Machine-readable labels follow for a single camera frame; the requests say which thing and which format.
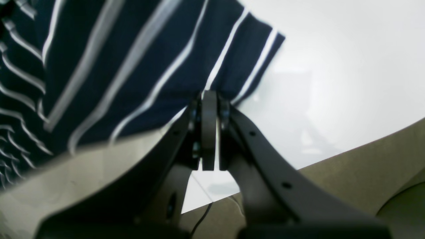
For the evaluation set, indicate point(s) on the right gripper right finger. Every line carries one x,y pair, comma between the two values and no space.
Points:
278,201

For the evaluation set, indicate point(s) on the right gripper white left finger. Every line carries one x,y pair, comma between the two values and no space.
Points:
146,202

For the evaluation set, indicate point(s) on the navy white striped t-shirt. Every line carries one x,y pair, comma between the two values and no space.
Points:
79,72

